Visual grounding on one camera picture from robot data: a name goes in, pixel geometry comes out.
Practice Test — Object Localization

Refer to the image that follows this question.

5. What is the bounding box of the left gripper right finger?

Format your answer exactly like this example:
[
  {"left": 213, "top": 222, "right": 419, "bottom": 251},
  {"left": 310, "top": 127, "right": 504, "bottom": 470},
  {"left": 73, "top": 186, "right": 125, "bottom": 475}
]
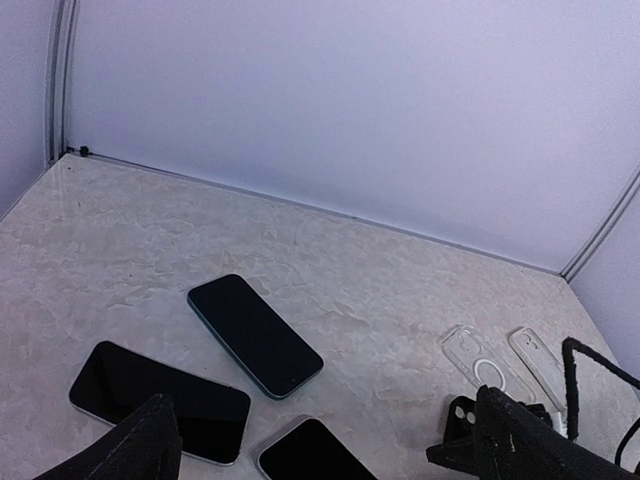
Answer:
[{"left": 426, "top": 386, "right": 639, "bottom": 479}]

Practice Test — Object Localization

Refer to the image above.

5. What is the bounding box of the black phone case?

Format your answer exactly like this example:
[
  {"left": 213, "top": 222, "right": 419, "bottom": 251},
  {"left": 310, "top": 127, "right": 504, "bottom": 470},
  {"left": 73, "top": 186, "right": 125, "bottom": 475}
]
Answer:
[{"left": 443, "top": 396, "right": 476, "bottom": 443}]

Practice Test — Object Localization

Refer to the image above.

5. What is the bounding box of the left aluminium frame post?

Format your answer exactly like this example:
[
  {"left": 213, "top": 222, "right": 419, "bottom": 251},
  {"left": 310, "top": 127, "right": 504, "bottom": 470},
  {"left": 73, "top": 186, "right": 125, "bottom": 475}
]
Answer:
[{"left": 44, "top": 0, "right": 79, "bottom": 168}]

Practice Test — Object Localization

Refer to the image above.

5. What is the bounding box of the white translucent phone case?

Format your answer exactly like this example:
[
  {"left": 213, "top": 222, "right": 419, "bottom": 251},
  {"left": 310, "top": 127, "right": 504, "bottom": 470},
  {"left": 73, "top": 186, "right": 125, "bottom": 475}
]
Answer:
[{"left": 508, "top": 327, "right": 567, "bottom": 416}]

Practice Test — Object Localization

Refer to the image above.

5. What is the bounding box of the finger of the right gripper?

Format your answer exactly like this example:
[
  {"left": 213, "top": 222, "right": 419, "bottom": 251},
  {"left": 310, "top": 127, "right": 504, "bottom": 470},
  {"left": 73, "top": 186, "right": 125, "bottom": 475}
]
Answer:
[{"left": 561, "top": 337, "right": 639, "bottom": 441}]

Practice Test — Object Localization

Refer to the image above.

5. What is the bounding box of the aluminium frame post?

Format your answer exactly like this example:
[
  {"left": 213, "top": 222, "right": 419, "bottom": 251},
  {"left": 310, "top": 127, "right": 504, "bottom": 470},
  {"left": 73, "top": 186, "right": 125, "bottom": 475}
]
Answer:
[
  {"left": 560, "top": 166, "right": 639, "bottom": 283},
  {"left": 44, "top": 0, "right": 79, "bottom": 168}
]

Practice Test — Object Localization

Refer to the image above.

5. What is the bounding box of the black phone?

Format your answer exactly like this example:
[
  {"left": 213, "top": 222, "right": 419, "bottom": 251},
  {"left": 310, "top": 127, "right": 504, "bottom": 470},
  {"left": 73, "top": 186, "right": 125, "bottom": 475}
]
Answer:
[
  {"left": 187, "top": 274, "right": 324, "bottom": 400},
  {"left": 257, "top": 418, "right": 375, "bottom": 480},
  {"left": 68, "top": 340, "right": 252, "bottom": 466}
]

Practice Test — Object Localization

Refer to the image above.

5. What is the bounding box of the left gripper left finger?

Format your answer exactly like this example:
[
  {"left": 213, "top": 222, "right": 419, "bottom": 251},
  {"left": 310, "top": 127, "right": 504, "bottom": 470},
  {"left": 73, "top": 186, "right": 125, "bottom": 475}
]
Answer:
[{"left": 39, "top": 394, "right": 181, "bottom": 479}]

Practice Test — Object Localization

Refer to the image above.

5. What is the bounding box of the clear phone case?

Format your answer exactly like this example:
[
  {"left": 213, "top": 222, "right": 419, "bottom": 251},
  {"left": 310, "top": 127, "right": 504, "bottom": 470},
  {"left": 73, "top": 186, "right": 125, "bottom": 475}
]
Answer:
[{"left": 439, "top": 325, "right": 536, "bottom": 404}]

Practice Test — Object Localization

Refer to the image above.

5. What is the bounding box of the right aluminium frame post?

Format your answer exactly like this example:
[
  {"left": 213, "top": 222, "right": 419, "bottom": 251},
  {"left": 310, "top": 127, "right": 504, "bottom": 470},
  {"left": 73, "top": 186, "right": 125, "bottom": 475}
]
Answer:
[{"left": 560, "top": 166, "right": 639, "bottom": 283}]

